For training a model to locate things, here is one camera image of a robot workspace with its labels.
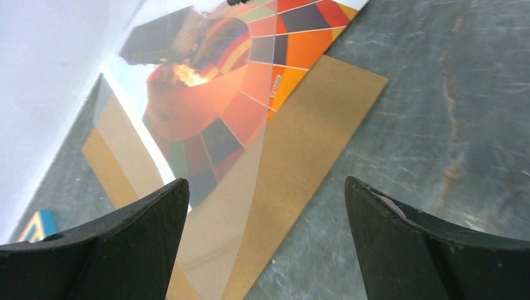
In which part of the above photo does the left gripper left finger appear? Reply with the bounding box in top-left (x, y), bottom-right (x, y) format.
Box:
top-left (1, 179), bottom-right (189, 300)

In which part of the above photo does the wooden picture frame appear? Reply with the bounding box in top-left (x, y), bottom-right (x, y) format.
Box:
top-left (17, 210), bottom-right (58, 243)

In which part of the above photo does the brown cardboard backing board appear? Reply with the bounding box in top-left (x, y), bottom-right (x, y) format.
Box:
top-left (81, 54), bottom-right (389, 300)

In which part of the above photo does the hot air balloon photo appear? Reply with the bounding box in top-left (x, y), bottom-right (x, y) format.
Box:
top-left (82, 1), bottom-right (366, 209)

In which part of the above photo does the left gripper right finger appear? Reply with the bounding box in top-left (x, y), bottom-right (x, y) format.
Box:
top-left (344, 176), bottom-right (529, 299)

